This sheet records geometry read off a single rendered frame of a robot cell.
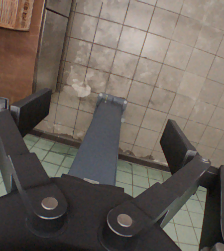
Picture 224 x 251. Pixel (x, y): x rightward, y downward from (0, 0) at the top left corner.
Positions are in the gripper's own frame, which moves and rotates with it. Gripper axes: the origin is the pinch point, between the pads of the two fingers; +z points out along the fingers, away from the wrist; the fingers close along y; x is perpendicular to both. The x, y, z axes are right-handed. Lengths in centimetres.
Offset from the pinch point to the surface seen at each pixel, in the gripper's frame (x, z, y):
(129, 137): -68, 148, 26
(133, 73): -10, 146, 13
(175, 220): -93, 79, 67
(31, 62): -12, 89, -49
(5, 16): 11, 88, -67
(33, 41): 0, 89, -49
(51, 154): -89, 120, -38
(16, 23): 8, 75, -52
